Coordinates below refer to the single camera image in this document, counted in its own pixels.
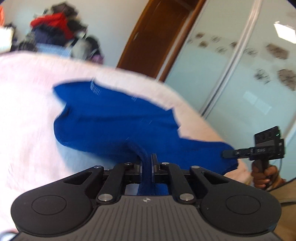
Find blue knit sweater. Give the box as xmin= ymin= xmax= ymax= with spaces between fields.
xmin=54 ymin=81 xmax=238 ymax=196

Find pile of dark and red clothes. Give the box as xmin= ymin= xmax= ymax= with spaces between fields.
xmin=17 ymin=1 xmax=104 ymax=64

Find right hand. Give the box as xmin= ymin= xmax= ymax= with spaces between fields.
xmin=251 ymin=163 xmax=283 ymax=190

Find frosted glass sliding wardrobe door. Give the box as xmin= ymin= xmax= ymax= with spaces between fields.
xmin=165 ymin=1 xmax=295 ymax=180

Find pink fleece bed blanket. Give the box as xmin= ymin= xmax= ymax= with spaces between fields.
xmin=0 ymin=51 xmax=253 ymax=235

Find brown wooden door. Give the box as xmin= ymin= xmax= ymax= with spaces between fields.
xmin=117 ymin=1 xmax=205 ymax=78

